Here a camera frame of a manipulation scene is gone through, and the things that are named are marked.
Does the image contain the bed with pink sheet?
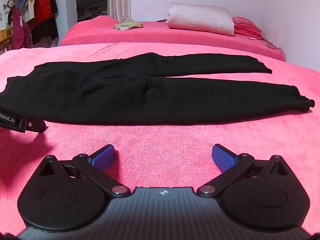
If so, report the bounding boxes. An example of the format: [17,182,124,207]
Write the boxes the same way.
[61,15,287,62]

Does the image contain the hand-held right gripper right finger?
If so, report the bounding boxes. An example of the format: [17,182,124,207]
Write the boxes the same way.
[196,144,293,198]

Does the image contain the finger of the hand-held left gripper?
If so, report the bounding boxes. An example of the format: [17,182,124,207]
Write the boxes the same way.
[25,118,47,133]

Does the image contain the pale pink embossed pillow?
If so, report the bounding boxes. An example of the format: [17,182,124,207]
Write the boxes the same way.
[166,2,235,36]

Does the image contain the folded red cloth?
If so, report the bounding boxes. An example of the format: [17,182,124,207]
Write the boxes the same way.
[232,16,263,40]

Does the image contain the red puffer jacket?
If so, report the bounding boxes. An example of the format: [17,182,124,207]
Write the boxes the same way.
[27,0,54,30]

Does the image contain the wooden cabinet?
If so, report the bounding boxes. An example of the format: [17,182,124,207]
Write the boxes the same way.
[0,26,13,55]

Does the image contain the cream hanging garment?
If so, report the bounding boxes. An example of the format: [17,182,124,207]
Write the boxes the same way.
[24,0,38,23]

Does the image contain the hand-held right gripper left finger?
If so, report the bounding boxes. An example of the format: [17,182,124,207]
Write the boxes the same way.
[32,144,131,198]

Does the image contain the dark cloth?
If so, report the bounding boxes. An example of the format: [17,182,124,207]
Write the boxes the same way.
[77,11,105,22]

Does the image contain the black knit pants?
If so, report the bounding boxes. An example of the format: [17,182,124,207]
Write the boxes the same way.
[0,52,315,125]

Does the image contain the maroon hanging garment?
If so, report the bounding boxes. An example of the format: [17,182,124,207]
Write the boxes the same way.
[12,4,33,49]

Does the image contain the beige crumpled garment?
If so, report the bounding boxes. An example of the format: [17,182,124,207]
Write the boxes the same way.
[114,16,146,31]

